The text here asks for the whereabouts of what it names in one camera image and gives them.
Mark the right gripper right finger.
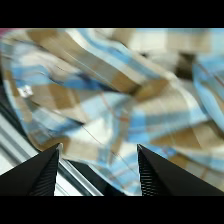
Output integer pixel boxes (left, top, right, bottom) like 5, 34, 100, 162
136, 143, 224, 197

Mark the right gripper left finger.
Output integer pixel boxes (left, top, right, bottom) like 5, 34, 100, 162
0, 142, 64, 197

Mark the blue brown checked shirt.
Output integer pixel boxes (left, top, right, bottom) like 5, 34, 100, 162
0, 28, 224, 197

